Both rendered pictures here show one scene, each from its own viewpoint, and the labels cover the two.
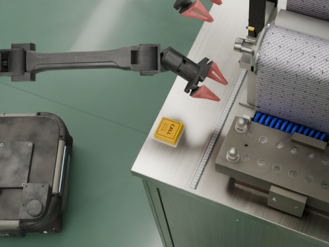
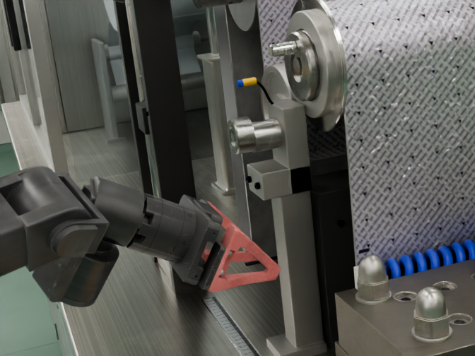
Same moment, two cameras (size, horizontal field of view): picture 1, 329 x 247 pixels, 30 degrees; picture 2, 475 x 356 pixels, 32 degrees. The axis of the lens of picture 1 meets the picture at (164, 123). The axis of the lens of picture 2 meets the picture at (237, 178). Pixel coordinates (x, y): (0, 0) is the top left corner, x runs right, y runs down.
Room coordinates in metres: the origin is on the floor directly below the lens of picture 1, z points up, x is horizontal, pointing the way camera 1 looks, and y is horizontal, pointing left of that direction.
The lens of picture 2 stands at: (0.40, 0.46, 1.40)
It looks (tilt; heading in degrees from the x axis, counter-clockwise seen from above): 17 degrees down; 310
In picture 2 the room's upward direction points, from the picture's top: 7 degrees counter-clockwise
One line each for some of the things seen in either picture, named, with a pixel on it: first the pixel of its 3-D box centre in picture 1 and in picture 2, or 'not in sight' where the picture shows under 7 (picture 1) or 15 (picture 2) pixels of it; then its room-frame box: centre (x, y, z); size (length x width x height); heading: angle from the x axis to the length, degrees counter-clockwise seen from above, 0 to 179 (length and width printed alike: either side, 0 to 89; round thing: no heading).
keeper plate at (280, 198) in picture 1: (286, 202); not in sight; (0.58, -0.29, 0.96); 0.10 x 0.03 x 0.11; 56
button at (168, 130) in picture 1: (168, 130); not in sight; (0.90, -0.01, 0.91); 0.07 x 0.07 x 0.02; 56
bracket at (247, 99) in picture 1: (250, 73); (283, 233); (0.96, -0.28, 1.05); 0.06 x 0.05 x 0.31; 56
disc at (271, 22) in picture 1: (264, 47); (315, 63); (0.90, -0.29, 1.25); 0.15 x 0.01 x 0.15; 146
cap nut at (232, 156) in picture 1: (232, 153); (430, 311); (0.72, -0.17, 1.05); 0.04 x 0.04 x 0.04
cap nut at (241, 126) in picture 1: (241, 123); (372, 276); (0.80, -0.21, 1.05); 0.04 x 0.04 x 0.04
